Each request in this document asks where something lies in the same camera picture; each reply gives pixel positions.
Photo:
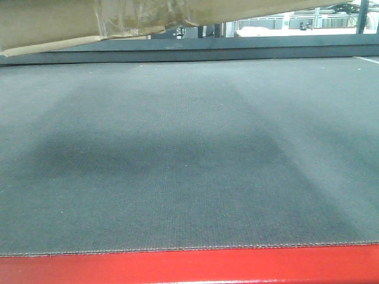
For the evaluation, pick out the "brown cardboard carton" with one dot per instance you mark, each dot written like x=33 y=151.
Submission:
x=40 y=26

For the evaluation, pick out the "dark grey conveyor belt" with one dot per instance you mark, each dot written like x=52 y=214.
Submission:
x=109 y=157

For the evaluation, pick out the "red conveyor frame edge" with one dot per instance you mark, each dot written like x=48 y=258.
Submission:
x=325 y=264

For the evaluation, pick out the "dark metal post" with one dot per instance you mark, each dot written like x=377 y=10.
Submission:
x=362 y=18

